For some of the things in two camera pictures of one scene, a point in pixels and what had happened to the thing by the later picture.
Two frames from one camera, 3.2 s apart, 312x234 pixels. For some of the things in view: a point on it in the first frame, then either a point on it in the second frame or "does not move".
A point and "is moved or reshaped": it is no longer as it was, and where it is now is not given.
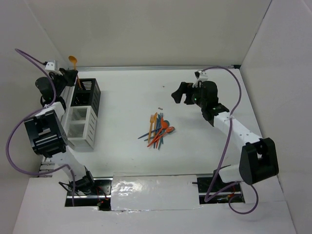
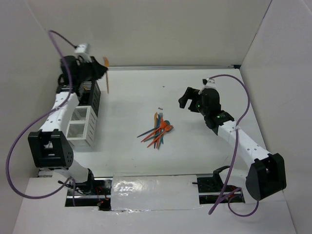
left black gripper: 69,76 to 99,70
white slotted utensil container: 81,127 does not move
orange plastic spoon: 164,125 is moved or reshaped
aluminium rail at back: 156,68 does not move
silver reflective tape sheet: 131,191 does not move
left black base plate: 101,198 does not move
